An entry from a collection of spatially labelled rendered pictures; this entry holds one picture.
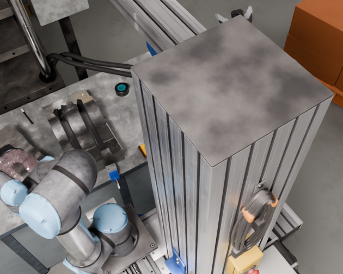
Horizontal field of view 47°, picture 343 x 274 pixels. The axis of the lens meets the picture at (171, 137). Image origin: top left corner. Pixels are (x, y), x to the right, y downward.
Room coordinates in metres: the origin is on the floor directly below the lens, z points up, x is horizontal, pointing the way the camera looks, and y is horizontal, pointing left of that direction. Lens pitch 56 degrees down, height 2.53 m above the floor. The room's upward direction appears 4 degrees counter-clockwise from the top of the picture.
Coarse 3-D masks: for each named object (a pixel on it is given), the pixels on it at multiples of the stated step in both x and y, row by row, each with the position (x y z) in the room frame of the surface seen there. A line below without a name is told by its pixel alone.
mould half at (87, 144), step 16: (80, 96) 1.46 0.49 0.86; (48, 112) 1.36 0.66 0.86; (64, 112) 1.30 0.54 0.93; (96, 112) 1.30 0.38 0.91; (80, 128) 1.21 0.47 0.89; (96, 128) 1.21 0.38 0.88; (64, 144) 1.13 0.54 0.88; (80, 144) 1.12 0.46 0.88; (112, 144) 1.10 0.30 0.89; (96, 160) 1.01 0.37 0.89; (112, 160) 1.04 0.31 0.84
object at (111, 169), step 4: (112, 164) 1.01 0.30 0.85; (108, 168) 0.99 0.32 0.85; (112, 168) 0.98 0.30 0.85; (116, 168) 0.98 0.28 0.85; (108, 172) 0.97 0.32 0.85; (112, 172) 0.97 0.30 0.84; (116, 172) 0.97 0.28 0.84; (112, 176) 0.95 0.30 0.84; (116, 176) 0.94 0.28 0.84; (112, 180) 0.93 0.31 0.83; (116, 180) 0.92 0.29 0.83
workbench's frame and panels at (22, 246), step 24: (144, 168) 1.09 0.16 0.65; (96, 192) 0.96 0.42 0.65; (120, 192) 1.02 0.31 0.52; (144, 192) 1.08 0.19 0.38; (0, 240) 0.73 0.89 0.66; (24, 240) 0.77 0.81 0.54; (48, 240) 0.81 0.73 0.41; (0, 264) 0.69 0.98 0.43; (24, 264) 0.73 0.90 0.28; (48, 264) 0.77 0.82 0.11
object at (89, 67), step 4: (84, 64) 1.65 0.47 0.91; (88, 64) 1.66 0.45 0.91; (88, 68) 1.64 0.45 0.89; (92, 68) 1.64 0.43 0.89; (96, 68) 1.63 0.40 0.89; (100, 68) 1.63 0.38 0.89; (104, 68) 1.64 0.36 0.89; (108, 68) 1.64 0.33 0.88; (108, 72) 1.62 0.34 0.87; (112, 72) 1.62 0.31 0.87; (116, 72) 1.62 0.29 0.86; (120, 72) 1.62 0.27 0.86; (124, 72) 1.62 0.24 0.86; (128, 72) 1.62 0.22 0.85; (124, 76) 1.61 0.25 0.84; (128, 76) 1.60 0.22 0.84
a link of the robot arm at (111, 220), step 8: (104, 208) 0.58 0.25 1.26; (112, 208) 0.58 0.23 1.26; (120, 208) 0.58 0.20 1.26; (96, 216) 0.55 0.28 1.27; (104, 216) 0.55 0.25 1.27; (112, 216) 0.55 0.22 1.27; (120, 216) 0.55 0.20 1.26; (96, 224) 0.52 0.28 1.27; (104, 224) 0.52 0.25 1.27; (112, 224) 0.52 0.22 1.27; (120, 224) 0.52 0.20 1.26; (128, 224) 0.55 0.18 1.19; (96, 232) 0.50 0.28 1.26; (104, 232) 0.50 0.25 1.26; (112, 232) 0.50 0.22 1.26; (120, 232) 0.51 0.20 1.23; (128, 232) 0.53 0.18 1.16; (112, 240) 0.48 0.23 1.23; (120, 240) 0.50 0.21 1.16
